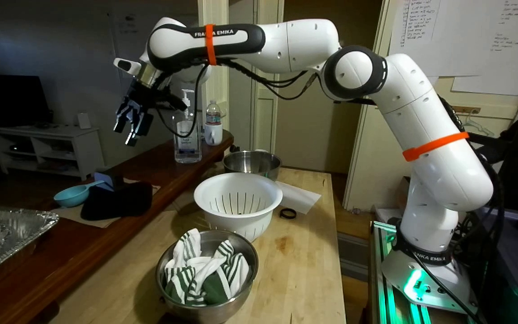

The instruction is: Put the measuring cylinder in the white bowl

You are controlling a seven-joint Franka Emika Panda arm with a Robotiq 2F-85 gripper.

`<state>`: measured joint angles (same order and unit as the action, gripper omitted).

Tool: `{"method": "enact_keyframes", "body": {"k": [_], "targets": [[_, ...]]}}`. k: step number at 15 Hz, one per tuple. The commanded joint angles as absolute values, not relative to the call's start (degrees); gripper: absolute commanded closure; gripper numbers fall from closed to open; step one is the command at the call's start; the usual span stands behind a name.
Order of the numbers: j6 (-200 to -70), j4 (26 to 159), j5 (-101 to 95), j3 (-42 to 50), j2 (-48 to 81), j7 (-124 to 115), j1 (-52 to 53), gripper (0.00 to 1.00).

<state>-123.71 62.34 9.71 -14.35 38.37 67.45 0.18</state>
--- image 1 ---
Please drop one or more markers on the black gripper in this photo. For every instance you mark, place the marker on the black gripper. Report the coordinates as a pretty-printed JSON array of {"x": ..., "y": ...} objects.
[{"x": 147, "y": 97}]

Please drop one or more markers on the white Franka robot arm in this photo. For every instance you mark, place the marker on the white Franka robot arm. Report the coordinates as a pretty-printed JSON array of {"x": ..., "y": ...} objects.
[{"x": 440, "y": 162}]

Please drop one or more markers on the empty steel mixing bowl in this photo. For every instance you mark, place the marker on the empty steel mixing bowl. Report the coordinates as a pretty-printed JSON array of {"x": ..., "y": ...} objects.
[{"x": 251, "y": 162}]

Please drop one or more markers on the white plastic colander bowl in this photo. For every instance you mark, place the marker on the white plastic colander bowl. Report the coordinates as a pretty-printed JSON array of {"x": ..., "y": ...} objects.
[{"x": 235, "y": 218}]

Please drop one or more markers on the steel bowl holding towel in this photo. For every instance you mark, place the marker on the steel bowl holding towel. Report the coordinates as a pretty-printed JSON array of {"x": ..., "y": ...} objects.
[{"x": 211, "y": 311}]

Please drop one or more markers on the white TV stand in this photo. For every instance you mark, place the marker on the white TV stand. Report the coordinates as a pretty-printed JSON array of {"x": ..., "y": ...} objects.
[{"x": 85, "y": 149}]

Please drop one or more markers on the clear pump dispenser bottle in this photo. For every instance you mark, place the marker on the clear pump dispenser bottle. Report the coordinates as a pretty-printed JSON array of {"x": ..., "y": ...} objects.
[{"x": 188, "y": 144}]

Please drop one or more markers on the black cloth bundle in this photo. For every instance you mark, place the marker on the black cloth bundle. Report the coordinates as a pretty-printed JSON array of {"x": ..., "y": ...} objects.
[{"x": 116, "y": 200}]

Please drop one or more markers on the clear plastic water bottle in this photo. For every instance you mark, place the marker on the clear plastic water bottle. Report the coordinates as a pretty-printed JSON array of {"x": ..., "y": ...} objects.
[{"x": 213, "y": 128}]

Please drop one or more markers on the light blue plastic scoop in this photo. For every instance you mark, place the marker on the light blue plastic scoop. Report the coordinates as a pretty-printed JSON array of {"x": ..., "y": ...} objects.
[{"x": 71, "y": 194}]

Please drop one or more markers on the black television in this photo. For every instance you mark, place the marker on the black television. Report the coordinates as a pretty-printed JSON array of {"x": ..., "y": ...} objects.
[{"x": 8, "y": 99}]

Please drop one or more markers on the dark wooden counter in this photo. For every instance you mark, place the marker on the dark wooden counter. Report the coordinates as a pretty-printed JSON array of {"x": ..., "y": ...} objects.
[{"x": 62, "y": 257}]

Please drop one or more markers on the aluminium foil tray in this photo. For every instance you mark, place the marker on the aluminium foil tray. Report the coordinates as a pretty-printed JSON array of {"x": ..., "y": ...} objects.
[{"x": 8, "y": 230}]

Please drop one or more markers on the green white striped towel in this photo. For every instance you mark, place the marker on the green white striped towel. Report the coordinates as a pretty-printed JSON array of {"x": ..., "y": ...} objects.
[{"x": 199, "y": 275}]

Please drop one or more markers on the white paper sheet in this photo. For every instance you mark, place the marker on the white paper sheet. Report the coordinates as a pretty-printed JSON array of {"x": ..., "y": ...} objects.
[{"x": 298, "y": 198}]

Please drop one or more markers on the white whiteboard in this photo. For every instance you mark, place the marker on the white whiteboard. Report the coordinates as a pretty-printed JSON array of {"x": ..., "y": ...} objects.
[{"x": 451, "y": 36}]

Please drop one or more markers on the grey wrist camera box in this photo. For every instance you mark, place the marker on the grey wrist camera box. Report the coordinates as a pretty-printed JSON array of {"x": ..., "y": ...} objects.
[{"x": 129, "y": 65}]

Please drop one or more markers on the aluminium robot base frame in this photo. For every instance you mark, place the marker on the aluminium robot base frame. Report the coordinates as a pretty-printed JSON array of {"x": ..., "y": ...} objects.
[{"x": 422, "y": 281}]

